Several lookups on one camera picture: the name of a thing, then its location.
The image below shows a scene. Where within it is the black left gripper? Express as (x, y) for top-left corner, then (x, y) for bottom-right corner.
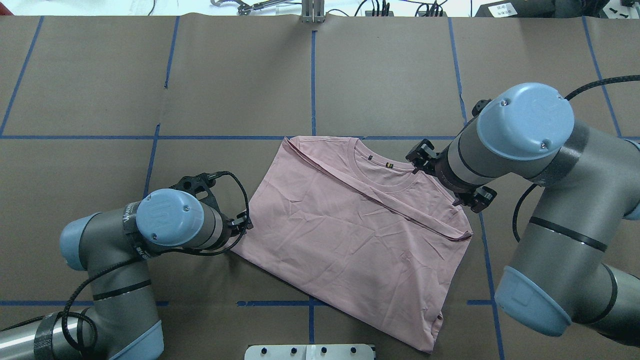
(217, 212), (254, 248)

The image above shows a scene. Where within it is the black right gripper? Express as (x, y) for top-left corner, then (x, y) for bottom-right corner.
(406, 138), (498, 214)

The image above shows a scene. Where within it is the pink Snoopy t-shirt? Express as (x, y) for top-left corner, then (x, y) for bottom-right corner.
(234, 136), (473, 354)

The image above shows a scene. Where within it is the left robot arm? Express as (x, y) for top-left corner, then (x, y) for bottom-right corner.
(1, 188), (253, 360)

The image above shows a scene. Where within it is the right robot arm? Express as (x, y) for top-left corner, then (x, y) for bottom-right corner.
(406, 82), (640, 347)

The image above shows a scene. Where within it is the reacher grabber tool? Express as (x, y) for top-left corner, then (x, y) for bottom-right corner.
(210, 0), (302, 16)

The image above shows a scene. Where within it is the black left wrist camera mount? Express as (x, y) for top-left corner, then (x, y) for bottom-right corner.
(168, 172), (221, 201)

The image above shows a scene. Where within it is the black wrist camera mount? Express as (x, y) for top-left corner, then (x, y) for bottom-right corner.
(168, 172), (221, 201)
(471, 98), (492, 117)

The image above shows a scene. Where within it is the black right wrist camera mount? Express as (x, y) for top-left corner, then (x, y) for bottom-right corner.
(471, 98), (492, 117)

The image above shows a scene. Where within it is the white camera post with base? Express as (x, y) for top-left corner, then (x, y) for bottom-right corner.
(244, 343), (377, 360)

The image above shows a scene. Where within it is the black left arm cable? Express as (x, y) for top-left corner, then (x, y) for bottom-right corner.
(0, 171), (251, 351)

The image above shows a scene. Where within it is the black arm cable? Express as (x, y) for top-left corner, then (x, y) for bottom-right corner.
(0, 171), (251, 351)
(511, 75), (640, 244)

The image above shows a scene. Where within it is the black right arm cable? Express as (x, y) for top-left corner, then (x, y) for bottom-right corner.
(511, 75), (640, 244)

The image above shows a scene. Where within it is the aluminium frame post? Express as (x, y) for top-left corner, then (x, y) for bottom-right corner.
(301, 0), (326, 24)

